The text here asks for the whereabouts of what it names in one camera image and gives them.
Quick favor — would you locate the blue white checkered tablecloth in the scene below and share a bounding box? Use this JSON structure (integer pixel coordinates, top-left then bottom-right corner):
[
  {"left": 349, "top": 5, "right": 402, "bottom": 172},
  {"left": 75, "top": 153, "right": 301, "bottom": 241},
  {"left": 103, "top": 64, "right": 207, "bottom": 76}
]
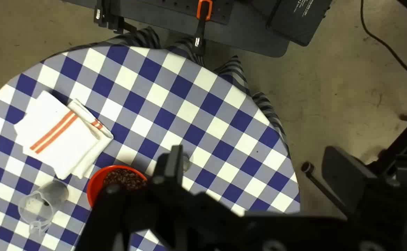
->
[{"left": 0, "top": 45, "right": 301, "bottom": 251}]

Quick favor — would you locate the clear plastic measuring cup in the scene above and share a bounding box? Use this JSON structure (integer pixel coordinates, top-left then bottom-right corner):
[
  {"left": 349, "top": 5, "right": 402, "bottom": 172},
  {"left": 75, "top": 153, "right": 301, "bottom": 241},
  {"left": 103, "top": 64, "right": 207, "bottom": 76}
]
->
[{"left": 18, "top": 179, "right": 68, "bottom": 234}]

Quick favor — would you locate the orange black clamp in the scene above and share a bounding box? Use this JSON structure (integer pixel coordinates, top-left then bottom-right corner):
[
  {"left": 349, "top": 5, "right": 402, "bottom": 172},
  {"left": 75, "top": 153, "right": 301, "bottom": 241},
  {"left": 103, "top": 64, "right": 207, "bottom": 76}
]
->
[{"left": 193, "top": 0, "right": 213, "bottom": 48}]

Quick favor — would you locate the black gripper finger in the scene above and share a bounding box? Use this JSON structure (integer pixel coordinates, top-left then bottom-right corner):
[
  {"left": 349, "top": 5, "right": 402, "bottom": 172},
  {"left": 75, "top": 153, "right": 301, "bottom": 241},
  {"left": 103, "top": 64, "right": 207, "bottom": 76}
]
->
[{"left": 149, "top": 144, "right": 185, "bottom": 193}]

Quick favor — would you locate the dark grey robot base platform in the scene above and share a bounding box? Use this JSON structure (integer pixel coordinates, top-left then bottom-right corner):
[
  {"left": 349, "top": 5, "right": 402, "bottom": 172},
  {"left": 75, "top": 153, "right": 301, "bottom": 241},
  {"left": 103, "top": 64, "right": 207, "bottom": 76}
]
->
[{"left": 64, "top": 0, "right": 331, "bottom": 57}]

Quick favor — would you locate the red bowl of coffee beans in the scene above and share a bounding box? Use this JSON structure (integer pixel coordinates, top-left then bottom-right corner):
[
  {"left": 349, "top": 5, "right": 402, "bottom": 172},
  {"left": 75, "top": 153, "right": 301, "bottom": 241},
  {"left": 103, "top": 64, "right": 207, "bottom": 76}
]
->
[{"left": 86, "top": 164, "right": 147, "bottom": 206}]

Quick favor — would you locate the black cable on floor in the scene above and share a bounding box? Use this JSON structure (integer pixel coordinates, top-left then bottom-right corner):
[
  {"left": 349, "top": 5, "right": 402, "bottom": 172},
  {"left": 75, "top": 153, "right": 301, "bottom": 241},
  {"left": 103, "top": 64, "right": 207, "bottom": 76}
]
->
[{"left": 359, "top": 0, "right": 407, "bottom": 96}]

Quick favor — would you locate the white towel with orange stripes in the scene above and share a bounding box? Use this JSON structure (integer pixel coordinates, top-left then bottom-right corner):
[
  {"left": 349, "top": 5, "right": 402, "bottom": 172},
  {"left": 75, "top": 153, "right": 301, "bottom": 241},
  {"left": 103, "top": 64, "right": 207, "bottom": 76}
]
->
[{"left": 14, "top": 90, "right": 113, "bottom": 179}]

